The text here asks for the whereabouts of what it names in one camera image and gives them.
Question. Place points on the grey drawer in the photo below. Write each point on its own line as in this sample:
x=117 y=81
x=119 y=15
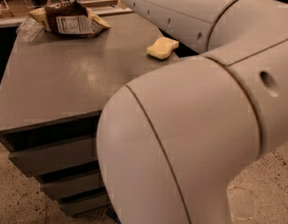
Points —
x=72 y=185
x=55 y=156
x=84 y=205

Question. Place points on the grey drawer cabinet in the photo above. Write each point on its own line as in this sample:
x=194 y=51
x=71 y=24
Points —
x=55 y=88

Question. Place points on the bottom grey drawer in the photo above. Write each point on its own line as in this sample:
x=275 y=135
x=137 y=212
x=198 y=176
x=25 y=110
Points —
x=84 y=205

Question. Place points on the top grey drawer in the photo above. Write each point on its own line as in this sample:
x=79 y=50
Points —
x=55 y=156

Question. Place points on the yellow sponge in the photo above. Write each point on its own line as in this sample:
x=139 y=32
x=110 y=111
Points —
x=162 y=48

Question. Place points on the middle grey drawer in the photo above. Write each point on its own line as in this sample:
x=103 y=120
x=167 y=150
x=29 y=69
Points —
x=72 y=185

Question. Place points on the brown chip bag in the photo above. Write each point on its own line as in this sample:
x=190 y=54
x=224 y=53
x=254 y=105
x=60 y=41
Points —
x=69 y=18

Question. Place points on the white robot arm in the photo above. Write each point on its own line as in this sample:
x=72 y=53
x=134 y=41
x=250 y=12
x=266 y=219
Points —
x=170 y=141

